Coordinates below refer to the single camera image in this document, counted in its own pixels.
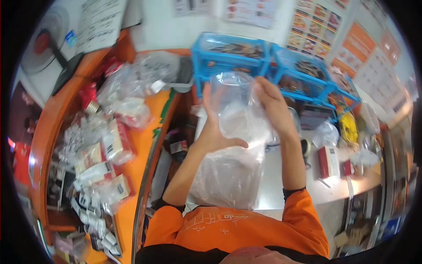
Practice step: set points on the small red box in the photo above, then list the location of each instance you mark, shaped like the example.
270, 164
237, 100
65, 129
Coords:
347, 167

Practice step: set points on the yellow packet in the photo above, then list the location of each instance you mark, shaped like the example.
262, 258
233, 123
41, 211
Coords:
348, 127

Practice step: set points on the white food poster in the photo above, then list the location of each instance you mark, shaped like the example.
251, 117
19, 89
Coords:
252, 11

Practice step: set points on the person's left thumb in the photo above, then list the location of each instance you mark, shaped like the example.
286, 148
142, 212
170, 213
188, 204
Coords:
234, 143

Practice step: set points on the person's left hand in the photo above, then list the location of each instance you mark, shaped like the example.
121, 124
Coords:
209, 135

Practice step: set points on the person's right fingers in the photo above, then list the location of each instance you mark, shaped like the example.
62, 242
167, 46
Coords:
263, 88

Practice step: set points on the heap of clear plastic bags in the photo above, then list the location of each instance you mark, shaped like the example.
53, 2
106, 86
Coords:
138, 82

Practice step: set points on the person's body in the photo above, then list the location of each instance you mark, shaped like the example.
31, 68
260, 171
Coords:
237, 231

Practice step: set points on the orange white poster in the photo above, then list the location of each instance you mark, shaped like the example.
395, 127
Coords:
354, 49

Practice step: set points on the crumpled clear bag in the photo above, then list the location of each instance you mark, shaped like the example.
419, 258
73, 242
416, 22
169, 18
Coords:
325, 133

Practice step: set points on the red white box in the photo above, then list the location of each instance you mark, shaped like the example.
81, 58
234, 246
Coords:
328, 161

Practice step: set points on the person's left fingers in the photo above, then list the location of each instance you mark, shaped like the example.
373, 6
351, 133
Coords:
207, 99

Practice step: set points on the small blue plastic basket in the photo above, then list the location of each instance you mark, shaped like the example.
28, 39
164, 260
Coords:
346, 90

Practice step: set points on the pile of white red packets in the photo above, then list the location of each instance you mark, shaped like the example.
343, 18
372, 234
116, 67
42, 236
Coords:
99, 168

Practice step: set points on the colourful menu poster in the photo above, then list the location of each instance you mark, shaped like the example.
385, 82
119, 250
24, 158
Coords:
313, 26

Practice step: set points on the clear plastic bag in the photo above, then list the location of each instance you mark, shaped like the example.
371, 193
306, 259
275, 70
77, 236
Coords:
230, 171

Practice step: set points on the white table poster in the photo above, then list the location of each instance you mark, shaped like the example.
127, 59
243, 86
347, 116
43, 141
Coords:
382, 85

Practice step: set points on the large blue plastic basket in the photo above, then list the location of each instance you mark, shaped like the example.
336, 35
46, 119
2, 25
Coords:
227, 56

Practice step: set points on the person's right hand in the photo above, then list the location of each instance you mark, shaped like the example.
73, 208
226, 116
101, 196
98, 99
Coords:
278, 112

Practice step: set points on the white round fan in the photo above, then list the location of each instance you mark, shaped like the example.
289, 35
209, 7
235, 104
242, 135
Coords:
43, 39

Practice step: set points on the red foil packet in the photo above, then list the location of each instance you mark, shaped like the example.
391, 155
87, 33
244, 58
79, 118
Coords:
88, 94

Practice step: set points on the white printed paper sheet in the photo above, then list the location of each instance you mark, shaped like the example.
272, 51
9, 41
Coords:
100, 23

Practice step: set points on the medium blue plastic basket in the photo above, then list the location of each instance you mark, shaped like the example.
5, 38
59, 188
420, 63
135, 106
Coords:
301, 74

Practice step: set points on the black stand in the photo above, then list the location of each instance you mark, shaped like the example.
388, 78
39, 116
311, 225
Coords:
67, 72

